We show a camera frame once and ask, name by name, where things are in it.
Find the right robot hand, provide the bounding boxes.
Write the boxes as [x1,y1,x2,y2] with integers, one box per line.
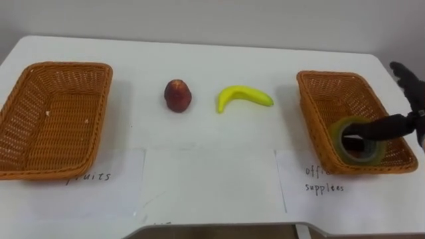
[341,61,425,153]

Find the clear tape roll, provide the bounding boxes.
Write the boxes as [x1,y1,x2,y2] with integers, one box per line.
[330,116,387,167]

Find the brown woven basket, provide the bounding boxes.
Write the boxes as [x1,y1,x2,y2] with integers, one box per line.
[296,70,419,176]
[0,60,114,181]

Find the white paper sheet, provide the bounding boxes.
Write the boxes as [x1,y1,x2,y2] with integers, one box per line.
[274,149,425,230]
[64,148,147,220]

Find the yellow banana soft toy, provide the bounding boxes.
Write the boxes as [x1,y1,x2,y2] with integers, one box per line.
[216,85,275,114]

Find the white desk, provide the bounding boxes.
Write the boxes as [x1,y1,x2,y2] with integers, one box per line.
[0,35,425,239]

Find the red apple soft toy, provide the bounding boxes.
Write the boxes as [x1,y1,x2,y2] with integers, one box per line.
[163,78,193,114]

